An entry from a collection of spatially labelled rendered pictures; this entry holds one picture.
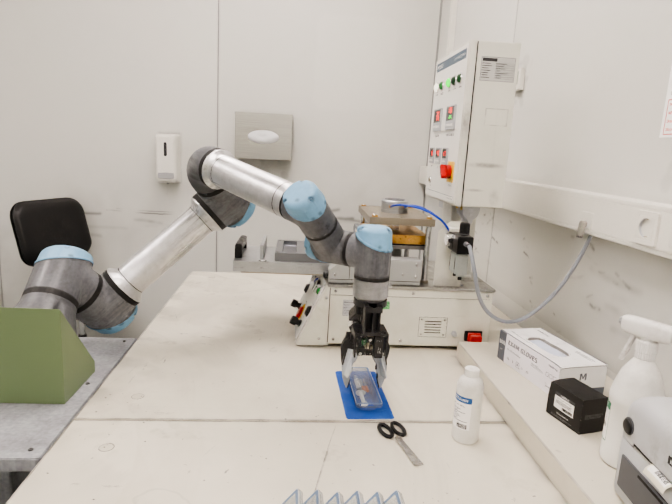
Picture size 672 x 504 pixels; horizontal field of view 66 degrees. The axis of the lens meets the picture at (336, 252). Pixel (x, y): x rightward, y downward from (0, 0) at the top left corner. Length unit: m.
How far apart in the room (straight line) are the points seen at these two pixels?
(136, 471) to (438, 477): 0.50
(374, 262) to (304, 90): 2.06
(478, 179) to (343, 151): 1.67
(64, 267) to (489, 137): 1.08
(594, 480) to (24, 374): 1.05
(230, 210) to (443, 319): 0.64
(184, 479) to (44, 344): 0.42
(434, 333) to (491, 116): 0.60
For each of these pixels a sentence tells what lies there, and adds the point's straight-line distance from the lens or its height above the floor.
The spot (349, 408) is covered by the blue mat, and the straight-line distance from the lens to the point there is 1.15.
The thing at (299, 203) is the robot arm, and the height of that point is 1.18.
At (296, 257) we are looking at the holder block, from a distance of 1.45.
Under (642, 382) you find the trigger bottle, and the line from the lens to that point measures 0.97.
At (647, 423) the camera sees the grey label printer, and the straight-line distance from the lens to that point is 0.87.
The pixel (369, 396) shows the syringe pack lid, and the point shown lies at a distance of 1.15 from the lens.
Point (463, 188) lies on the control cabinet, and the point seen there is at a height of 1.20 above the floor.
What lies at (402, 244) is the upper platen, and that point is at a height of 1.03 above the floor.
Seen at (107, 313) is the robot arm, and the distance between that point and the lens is 1.40.
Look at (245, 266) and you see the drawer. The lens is 1.45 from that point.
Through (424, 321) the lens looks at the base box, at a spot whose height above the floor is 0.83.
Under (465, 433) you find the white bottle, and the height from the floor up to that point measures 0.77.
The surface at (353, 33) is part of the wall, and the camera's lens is 3.08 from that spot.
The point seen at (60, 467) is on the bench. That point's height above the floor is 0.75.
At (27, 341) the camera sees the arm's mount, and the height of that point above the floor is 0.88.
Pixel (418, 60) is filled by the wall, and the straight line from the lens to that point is 3.12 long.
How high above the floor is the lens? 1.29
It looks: 11 degrees down
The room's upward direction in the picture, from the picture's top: 3 degrees clockwise
